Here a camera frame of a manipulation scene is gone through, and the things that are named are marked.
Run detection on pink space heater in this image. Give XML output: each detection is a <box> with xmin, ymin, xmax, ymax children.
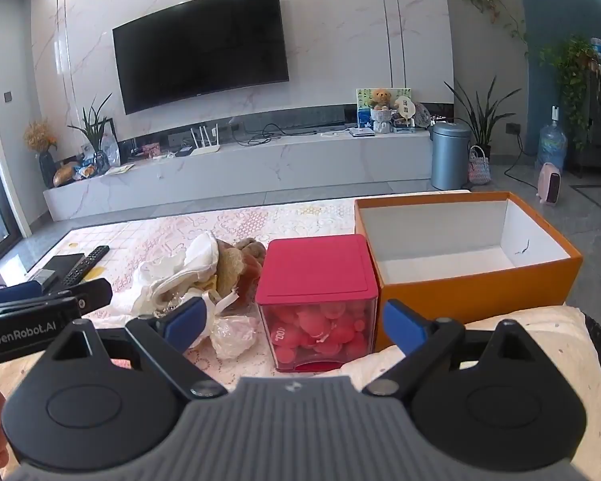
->
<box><xmin>538</xmin><ymin>162</ymin><xmax>562</xmax><ymax>206</ymax></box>

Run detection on orange sponge block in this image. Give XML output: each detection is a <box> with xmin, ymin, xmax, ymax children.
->
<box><xmin>215</xmin><ymin>248</ymin><xmax>264</xmax><ymax>307</ymax></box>

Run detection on black flat box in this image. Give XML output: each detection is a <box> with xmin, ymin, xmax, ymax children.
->
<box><xmin>32</xmin><ymin>255</ymin><xmax>89</xmax><ymax>292</ymax></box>

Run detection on black flat television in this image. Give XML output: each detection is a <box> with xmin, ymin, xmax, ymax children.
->
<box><xmin>112</xmin><ymin>0</ymin><xmax>290</xmax><ymax>116</ymax></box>

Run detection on cream lace cloth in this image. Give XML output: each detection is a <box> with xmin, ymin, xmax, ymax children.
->
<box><xmin>341</xmin><ymin>305</ymin><xmax>601</xmax><ymax>481</ymax></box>

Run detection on blue water bottle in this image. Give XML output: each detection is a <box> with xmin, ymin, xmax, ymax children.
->
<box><xmin>537</xmin><ymin>105</ymin><xmax>568</xmax><ymax>174</ymax></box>

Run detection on pink lace tablecloth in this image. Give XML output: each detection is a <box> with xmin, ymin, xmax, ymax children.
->
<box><xmin>0</xmin><ymin>193</ymin><xmax>482</xmax><ymax>392</ymax></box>

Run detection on black cables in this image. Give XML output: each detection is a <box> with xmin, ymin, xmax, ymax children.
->
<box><xmin>233</xmin><ymin>123</ymin><xmax>301</xmax><ymax>147</ymax></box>

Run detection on white marble television console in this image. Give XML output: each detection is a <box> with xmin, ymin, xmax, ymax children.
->
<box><xmin>42</xmin><ymin>129</ymin><xmax>434</xmax><ymax>222</ymax></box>

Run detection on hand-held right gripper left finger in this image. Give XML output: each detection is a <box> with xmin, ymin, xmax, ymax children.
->
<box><xmin>49</xmin><ymin>297</ymin><xmax>228</xmax><ymax>402</ymax></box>

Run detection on white router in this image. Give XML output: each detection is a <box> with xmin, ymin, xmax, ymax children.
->
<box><xmin>189</xmin><ymin>124</ymin><xmax>222</xmax><ymax>156</ymax></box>

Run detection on dried flowers in vase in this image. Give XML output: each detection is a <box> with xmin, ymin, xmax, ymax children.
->
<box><xmin>23</xmin><ymin>119</ymin><xmax>59</xmax><ymax>189</ymax></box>

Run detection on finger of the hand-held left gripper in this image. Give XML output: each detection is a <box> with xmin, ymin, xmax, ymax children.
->
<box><xmin>0</xmin><ymin>281</ymin><xmax>43</xmax><ymax>307</ymax></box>
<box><xmin>39</xmin><ymin>278</ymin><xmax>114</xmax><ymax>312</ymax></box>

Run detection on round paper fan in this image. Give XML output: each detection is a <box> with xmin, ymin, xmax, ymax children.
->
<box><xmin>393</xmin><ymin>95</ymin><xmax>414</xmax><ymax>126</ymax></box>

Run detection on green plant in blue vase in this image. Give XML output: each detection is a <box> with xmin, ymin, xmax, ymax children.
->
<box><xmin>67</xmin><ymin>93</ymin><xmax>114</xmax><ymax>176</ymax></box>

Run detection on woven basket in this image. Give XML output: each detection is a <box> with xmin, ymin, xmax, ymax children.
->
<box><xmin>468</xmin><ymin>145</ymin><xmax>492</xmax><ymax>186</ymax></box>

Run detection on blue-grey trash can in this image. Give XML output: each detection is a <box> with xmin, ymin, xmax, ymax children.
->
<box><xmin>431</xmin><ymin>121</ymin><xmax>473</xmax><ymax>192</ymax></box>

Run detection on red lidded clear box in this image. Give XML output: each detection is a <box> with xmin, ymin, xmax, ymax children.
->
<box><xmin>254</xmin><ymin>234</ymin><xmax>380</xmax><ymax>374</ymax></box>

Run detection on teddy bear bouquet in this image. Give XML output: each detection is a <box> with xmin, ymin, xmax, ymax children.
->
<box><xmin>368</xmin><ymin>89</ymin><xmax>397</xmax><ymax>135</ymax></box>

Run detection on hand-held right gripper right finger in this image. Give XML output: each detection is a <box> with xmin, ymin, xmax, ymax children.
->
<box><xmin>363</xmin><ymin>299</ymin><xmax>545</xmax><ymax>402</ymax></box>

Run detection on black remote control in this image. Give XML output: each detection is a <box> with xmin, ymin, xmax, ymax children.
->
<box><xmin>60</xmin><ymin>245</ymin><xmax>110</xmax><ymax>286</ymax></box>

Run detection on bushy green pothos plant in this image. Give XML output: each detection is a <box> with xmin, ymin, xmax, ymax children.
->
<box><xmin>538</xmin><ymin>35</ymin><xmax>600</xmax><ymax>152</ymax></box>

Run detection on long-leaved potted plant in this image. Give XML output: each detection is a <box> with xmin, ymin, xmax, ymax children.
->
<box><xmin>443</xmin><ymin>76</ymin><xmax>522</xmax><ymax>162</ymax></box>

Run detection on clear plastic wrapper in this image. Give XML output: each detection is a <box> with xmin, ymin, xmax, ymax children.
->
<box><xmin>209</xmin><ymin>315</ymin><xmax>260</xmax><ymax>360</ymax></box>

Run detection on hanging vine plant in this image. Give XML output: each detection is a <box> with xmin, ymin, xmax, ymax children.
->
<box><xmin>456</xmin><ymin>0</ymin><xmax>530</xmax><ymax>57</ymax></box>

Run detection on golden ornament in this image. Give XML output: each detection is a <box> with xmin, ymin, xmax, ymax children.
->
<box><xmin>53</xmin><ymin>161</ymin><xmax>81</xmax><ymax>188</ymax></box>

